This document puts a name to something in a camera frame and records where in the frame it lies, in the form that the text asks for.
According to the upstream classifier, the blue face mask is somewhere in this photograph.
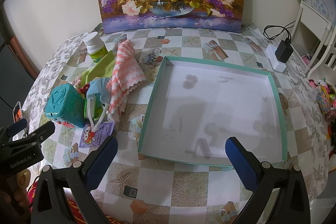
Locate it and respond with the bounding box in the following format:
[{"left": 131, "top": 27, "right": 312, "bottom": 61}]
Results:
[{"left": 87, "top": 78, "right": 111, "bottom": 130}]

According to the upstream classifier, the lime green cloth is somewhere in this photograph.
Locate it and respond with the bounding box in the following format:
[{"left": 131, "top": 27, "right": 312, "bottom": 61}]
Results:
[{"left": 80, "top": 51, "right": 116, "bottom": 88}]

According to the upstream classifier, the pink white striped cloth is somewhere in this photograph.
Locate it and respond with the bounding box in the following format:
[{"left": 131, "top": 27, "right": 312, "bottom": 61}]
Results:
[{"left": 106, "top": 40, "right": 146, "bottom": 122}]

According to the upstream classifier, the pink floral scrunchie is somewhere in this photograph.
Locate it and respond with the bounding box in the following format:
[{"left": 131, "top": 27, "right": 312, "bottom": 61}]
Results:
[{"left": 72, "top": 76, "right": 81, "bottom": 90}]

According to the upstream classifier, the teal plastic toy box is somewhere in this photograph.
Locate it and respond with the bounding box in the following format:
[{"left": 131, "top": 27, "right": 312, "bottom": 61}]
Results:
[{"left": 45, "top": 83, "right": 85, "bottom": 128}]

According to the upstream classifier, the purple cartoon packet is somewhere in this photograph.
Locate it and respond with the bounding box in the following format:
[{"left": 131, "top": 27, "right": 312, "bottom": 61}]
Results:
[{"left": 79, "top": 122, "right": 114, "bottom": 148}]

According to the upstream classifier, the green small box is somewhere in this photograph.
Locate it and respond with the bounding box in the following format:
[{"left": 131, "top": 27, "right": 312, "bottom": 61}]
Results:
[{"left": 84, "top": 96, "right": 103, "bottom": 122}]

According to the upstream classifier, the white pill bottle green label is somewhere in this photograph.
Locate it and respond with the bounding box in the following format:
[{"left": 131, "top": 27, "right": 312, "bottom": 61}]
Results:
[{"left": 83, "top": 32, "right": 108, "bottom": 64}]

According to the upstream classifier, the colourful toy pile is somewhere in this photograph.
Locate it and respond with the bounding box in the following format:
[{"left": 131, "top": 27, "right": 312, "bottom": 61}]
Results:
[{"left": 309, "top": 78, "right": 335, "bottom": 145}]

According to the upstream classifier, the teal shallow cardboard tray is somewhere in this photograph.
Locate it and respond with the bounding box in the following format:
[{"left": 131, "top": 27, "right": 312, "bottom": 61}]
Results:
[{"left": 138, "top": 56, "right": 288, "bottom": 166}]

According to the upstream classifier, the white power strip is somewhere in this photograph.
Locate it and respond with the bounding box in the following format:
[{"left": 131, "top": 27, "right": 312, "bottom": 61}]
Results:
[{"left": 266, "top": 44, "right": 286, "bottom": 73}]

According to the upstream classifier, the black power adapter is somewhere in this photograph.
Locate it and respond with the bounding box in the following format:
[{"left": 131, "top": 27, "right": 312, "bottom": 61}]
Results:
[{"left": 275, "top": 39, "right": 293, "bottom": 63}]

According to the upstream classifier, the white wooden chair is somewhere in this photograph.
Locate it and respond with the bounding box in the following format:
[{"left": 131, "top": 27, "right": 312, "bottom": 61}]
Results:
[{"left": 291, "top": 1, "right": 335, "bottom": 84}]

